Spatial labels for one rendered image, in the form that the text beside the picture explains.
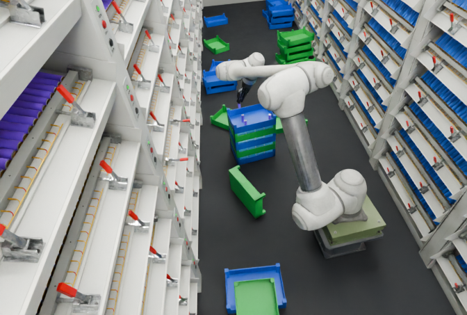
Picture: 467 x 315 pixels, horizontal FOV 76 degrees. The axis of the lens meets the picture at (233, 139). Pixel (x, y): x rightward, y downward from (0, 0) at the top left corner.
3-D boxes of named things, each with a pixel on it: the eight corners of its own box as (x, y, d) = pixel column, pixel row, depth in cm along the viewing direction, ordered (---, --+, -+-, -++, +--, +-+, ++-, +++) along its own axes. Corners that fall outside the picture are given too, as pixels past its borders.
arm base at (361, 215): (354, 186, 170) (355, 180, 166) (368, 220, 154) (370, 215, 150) (321, 190, 171) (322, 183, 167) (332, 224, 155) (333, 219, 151)
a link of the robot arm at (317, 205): (347, 220, 143) (311, 244, 137) (325, 207, 158) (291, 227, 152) (309, 63, 118) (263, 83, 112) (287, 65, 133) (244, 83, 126)
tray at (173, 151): (180, 112, 166) (183, 98, 160) (171, 204, 122) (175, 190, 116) (142, 106, 162) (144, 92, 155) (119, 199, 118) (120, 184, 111)
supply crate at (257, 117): (266, 108, 224) (266, 99, 218) (276, 124, 209) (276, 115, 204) (227, 117, 220) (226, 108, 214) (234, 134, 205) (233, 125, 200)
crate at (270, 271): (279, 268, 169) (279, 262, 163) (285, 308, 154) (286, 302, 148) (226, 274, 169) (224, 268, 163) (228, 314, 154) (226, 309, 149)
